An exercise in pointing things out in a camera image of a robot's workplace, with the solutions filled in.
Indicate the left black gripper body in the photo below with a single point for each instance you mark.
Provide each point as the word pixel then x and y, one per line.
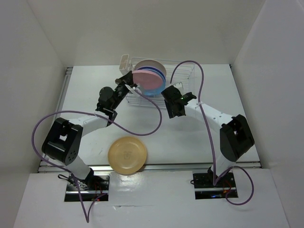
pixel 120 91

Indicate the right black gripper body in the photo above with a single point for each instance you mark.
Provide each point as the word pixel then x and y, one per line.
pixel 177 114

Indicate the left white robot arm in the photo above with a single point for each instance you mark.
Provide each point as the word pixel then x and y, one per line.
pixel 63 140

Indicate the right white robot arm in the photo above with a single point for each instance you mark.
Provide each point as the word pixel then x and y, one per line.
pixel 235 136

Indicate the purple plate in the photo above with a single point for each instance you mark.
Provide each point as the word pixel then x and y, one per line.
pixel 158 69

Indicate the white cutlery holder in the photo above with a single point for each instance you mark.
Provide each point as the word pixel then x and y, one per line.
pixel 124 66

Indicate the white wire dish rack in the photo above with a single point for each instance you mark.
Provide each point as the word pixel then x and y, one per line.
pixel 185 74

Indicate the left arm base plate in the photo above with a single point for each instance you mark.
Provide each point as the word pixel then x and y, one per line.
pixel 98 191

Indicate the blue plate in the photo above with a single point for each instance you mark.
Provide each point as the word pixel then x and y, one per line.
pixel 157 91

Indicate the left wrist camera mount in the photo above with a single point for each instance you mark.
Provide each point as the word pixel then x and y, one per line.
pixel 133 90

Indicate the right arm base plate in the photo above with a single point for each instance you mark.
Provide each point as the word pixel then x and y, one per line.
pixel 204 189

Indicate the pink plate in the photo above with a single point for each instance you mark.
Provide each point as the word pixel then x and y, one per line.
pixel 146 79

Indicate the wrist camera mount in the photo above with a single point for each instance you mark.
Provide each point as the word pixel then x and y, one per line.
pixel 133 90
pixel 179 86

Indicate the orange plate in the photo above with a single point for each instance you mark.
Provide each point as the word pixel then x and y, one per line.
pixel 127 155

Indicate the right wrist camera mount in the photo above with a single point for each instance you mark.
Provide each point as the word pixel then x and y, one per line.
pixel 179 86

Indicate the cream plate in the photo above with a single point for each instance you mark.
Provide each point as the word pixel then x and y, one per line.
pixel 150 63

